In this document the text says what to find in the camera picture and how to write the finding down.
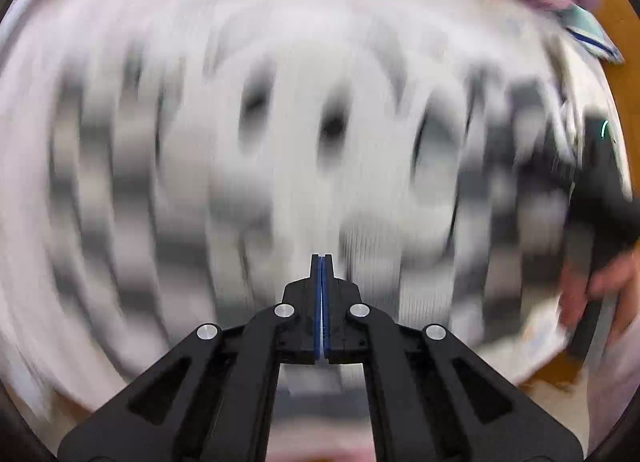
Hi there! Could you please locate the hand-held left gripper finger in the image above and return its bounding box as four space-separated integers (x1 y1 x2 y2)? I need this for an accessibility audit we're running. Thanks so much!
323 254 585 462
57 254 323 462

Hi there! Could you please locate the grey white checkered sweater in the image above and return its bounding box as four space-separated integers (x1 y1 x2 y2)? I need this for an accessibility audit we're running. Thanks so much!
45 27 601 443

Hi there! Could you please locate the light blue striped cloth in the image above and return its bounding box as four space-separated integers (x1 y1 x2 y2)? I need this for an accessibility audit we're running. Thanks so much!
554 4 626 64

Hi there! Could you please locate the person's right forearm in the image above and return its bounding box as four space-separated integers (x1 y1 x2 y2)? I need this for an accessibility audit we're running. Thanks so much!
586 307 640 454

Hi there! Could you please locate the person's right hand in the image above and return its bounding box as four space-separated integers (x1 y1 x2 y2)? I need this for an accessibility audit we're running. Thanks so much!
557 244 640 343

